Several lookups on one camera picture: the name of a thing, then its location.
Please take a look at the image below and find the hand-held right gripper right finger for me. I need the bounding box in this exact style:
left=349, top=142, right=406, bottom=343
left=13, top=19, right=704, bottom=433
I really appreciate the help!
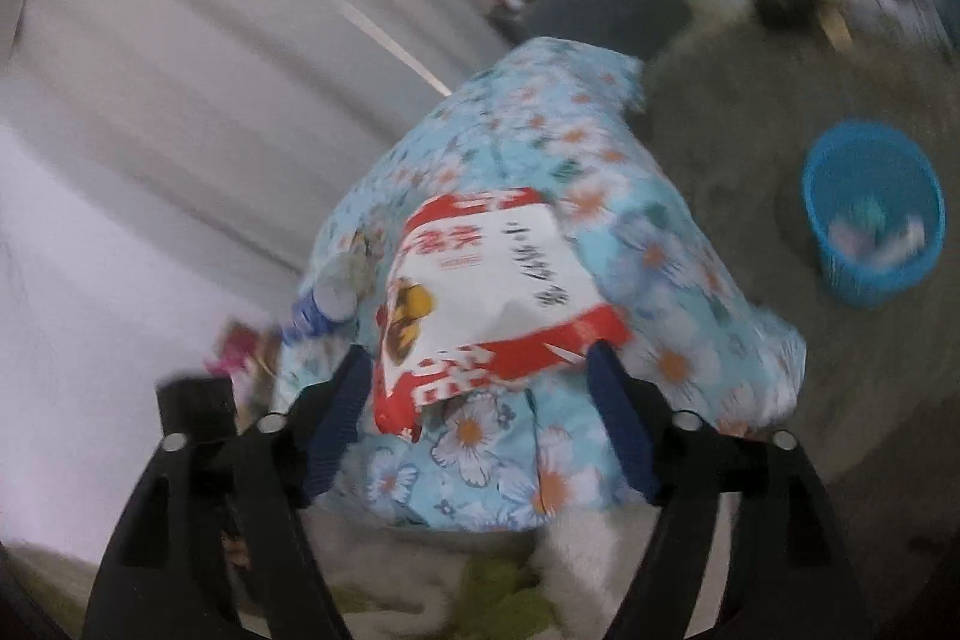
left=583, top=340, right=877, bottom=640

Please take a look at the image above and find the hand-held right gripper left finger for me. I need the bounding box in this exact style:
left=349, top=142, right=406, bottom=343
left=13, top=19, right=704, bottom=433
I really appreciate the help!
left=79, top=346, right=374, bottom=640

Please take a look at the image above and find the red white snack bag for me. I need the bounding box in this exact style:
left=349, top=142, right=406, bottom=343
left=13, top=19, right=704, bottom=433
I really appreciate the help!
left=373, top=188, right=631, bottom=442

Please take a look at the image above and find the white tissue paper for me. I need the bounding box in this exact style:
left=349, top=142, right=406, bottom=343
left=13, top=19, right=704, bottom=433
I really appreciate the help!
left=829, top=218, right=875, bottom=255

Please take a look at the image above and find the blue plastic basket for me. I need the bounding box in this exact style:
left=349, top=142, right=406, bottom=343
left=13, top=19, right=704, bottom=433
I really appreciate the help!
left=801, top=120, right=946, bottom=310

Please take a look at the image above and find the pink wrapper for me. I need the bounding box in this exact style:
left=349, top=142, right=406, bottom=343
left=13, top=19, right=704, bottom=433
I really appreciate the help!
left=210, top=319, right=282, bottom=401

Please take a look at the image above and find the blue floral quilt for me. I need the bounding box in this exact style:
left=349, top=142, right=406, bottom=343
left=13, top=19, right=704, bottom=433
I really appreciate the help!
left=270, top=36, right=807, bottom=532

